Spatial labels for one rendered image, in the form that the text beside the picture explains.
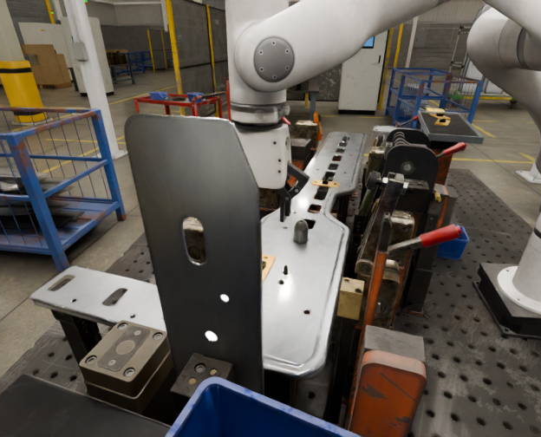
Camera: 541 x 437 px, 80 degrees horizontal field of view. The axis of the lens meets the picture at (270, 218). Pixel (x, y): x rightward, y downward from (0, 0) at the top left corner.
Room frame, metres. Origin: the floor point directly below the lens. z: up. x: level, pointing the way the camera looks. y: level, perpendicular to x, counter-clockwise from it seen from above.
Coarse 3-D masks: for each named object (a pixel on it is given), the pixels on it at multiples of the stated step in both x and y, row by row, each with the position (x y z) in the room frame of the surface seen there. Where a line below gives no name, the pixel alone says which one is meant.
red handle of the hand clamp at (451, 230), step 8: (432, 232) 0.42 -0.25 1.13; (440, 232) 0.42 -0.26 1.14; (448, 232) 0.41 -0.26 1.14; (456, 232) 0.41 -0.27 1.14; (408, 240) 0.44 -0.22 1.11; (416, 240) 0.43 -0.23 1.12; (424, 240) 0.42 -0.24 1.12; (432, 240) 0.41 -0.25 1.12; (440, 240) 0.41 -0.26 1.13; (448, 240) 0.41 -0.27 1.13; (392, 248) 0.44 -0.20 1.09; (400, 248) 0.43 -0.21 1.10; (408, 248) 0.43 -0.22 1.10; (416, 248) 0.42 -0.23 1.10; (392, 256) 0.43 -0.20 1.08
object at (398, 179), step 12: (372, 180) 0.44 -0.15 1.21; (384, 180) 0.44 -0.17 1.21; (396, 180) 0.43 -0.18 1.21; (384, 192) 0.43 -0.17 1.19; (396, 192) 0.43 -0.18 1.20; (408, 192) 0.44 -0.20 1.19; (384, 204) 0.43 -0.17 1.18; (372, 228) 0.43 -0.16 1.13; (372, 240) 0.43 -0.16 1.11; (360, 252) 0.47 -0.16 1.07; (372, 252) 0.43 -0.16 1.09
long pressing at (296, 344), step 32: (320, 160) 1.16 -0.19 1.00; (352, 160) 1.16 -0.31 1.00; (352, 192) 0.89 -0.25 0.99; (288, 224) 0.68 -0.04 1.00; (320, 224) 0.68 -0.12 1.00; (288, 256) 0.55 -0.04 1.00; (320, 256) 0.55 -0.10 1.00; (288, 288) 0.45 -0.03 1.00; (320, 288) 0.45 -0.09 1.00; (288, 320) 0.37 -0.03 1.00; (320, 320) 0.37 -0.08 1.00; (288, 352) 0.31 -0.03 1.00; (320, 352) 0.31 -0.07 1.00
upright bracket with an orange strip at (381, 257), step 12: (384, 216) 0.35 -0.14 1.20; (384, 228) 0.34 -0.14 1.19; (384, 240) 0.34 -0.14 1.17; (384, 252) 0.34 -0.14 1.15; (384, 264) 0.34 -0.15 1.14; (372, 276) 0.35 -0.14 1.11; (372, 288) 0.34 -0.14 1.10; (372, 300) 0.34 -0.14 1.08; (372, 312) 0.34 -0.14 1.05; (372, 324) 0.34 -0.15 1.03; (360, 336) 0.36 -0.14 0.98; (360, 348) 0.34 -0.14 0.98; (348, 408) 0.34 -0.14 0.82
